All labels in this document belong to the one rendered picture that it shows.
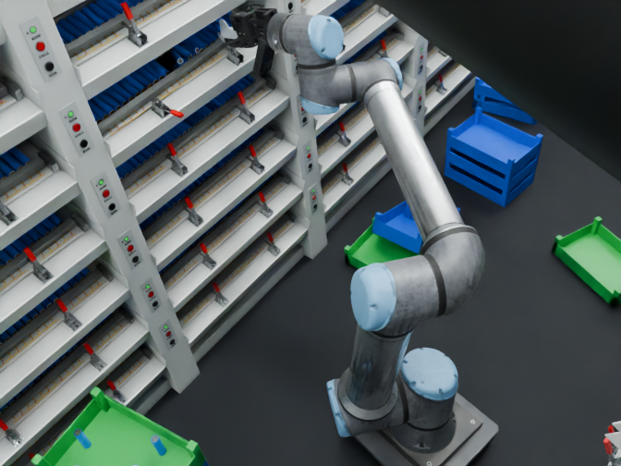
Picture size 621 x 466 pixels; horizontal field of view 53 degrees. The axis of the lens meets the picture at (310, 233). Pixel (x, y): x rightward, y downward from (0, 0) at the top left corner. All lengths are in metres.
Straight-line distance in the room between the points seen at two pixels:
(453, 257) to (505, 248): 1.31
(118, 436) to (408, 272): 0.80
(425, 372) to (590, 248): 1.05
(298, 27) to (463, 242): 0.61
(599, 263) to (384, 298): 1.47
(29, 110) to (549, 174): 2.06
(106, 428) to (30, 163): 0.62
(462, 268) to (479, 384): 0.98
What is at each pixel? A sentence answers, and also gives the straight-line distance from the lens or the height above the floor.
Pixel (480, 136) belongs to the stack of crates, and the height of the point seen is 0.16.
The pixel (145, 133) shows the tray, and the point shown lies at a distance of 1.55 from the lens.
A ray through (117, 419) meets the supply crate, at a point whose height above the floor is 0.48.
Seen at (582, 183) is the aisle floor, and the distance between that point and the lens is 2.78.
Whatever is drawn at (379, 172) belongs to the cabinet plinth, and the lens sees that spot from 2.67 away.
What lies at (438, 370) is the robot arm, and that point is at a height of 0.35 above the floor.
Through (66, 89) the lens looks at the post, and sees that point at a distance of 1.39.
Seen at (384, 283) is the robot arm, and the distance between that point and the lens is 1.11.
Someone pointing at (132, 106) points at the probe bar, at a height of 0.97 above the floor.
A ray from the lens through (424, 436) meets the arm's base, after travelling 1.83.
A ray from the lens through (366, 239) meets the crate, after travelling 2.44.
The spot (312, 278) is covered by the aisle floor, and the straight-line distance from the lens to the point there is 2.34.
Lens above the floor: 1.79
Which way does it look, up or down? 46 degrees down
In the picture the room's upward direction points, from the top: 8 degrees counter-clockwise
